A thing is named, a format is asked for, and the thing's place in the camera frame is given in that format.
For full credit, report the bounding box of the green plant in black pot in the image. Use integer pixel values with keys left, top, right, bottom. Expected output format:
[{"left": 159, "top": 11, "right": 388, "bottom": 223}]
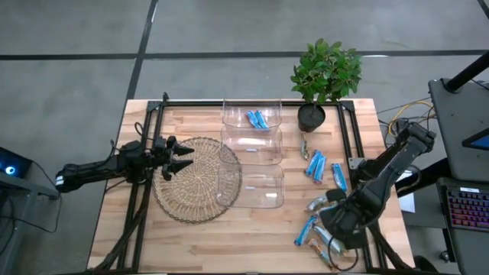
[{"left": 289, "top": 37, "right": 363, "bottom": 134}]

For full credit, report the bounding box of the black diagonal pole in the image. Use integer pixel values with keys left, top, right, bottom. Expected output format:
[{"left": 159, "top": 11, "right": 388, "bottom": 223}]
[{"left": 445, "top": 51, "right": 489, "bottom": 93}]

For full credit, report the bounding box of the grey cart top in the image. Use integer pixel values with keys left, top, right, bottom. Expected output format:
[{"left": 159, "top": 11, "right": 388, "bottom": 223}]
[{"left": 427, "top": 78, "right": 489, "bottom": 183}]

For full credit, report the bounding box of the yellow cable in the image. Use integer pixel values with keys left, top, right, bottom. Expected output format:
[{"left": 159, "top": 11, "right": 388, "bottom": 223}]
[{"left": 387, "top": 99, "right": 436, "bottom": 138}]

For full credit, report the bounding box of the white paper sheet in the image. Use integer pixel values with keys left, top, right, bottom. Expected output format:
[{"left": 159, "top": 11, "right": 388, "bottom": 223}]
[{"left": 397, "top": 170, "right": 416, "bottom": 214}]

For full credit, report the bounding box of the round woven wicker basket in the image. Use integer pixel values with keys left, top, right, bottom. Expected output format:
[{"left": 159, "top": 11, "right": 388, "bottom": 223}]
[{"left": 151, "top": 136, "right": 243, "bottom": 225}]

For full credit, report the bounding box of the backlit black keyboard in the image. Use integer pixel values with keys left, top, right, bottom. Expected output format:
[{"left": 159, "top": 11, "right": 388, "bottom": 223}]
[{"left": 445, "top": 186, "right": 489, "bottom": 233}]

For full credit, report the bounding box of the grey green granola bar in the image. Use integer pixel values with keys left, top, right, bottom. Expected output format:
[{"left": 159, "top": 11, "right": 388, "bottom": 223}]
[{"left": 300, "top": 132, "right": 310, "bottom": 161}]

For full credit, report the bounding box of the silver blue granola bar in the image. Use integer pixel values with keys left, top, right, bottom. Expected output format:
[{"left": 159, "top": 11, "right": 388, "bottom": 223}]
[{"left": 312, "top": 224, "right": 347, "bottom": 257}]

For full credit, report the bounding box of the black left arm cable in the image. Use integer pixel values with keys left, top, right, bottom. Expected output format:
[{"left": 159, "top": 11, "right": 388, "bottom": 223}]
[{"left": 133, "top": 121, "right": 154, "bottom": 143}]

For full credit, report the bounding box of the black stand beam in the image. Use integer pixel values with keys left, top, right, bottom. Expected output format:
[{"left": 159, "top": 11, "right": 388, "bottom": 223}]
[{"left": 394, "top": 157, "right": 452, "bottom": 199}]

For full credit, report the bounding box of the clear plastic bin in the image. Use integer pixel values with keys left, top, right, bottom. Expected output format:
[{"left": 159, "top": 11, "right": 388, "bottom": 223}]
[
  {"left": 222, "top": 99, "right": 283, "bottom": 131},
  {"left": 215, "top": 163, "right": 286, "bottom": 210},
  {"left": 219, "top": 125, "right": 283, "bottom": 167}
]

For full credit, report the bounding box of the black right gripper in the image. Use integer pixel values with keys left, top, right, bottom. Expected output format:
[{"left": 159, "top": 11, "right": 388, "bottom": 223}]
[{"left": 319, "top": 203, "right": 367, "bottom": 251}]

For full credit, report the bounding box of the black computer with blue light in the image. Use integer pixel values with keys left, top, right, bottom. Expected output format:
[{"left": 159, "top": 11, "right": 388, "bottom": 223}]
[{"left": 0, "top": 147, "right": 34, "bottom": 180}]

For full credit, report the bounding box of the black tablet screen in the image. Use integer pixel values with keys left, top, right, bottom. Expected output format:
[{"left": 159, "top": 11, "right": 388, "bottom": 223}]
[{"left": 461, "top": 128, "right": 489, "bottom": 152}]

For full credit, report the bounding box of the grey desk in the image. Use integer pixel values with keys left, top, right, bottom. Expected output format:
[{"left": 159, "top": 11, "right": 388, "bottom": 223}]
[{"left": 436, "top": 177, "right": 489, "bottom": 275}]

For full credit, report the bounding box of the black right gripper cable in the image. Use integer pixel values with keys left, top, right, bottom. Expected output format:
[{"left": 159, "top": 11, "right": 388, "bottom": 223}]
[{"left": 327, "top": 235, "right": 360, "bottom": 273}]

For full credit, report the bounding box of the brown granola bar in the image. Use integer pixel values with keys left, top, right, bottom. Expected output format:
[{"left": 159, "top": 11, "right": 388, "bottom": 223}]
[{"left": 307, "top": 238, "right": 340, "bottom": 272}]

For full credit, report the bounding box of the black round foot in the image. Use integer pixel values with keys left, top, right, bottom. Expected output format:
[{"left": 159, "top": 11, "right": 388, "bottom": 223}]
[{"left": 413, "top": 254, "right": 440, "bottom": 274}]

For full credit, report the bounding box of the grey metal stand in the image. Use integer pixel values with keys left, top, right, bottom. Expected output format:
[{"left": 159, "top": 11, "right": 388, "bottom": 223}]
[{"left": 0, "top": 171, "right": 62, "bottom": 275}]

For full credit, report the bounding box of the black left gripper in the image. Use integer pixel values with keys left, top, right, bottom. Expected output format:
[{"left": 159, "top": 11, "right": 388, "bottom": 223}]
[{"left": 151, "top": 136, "right": 195, "bottom": 180}]

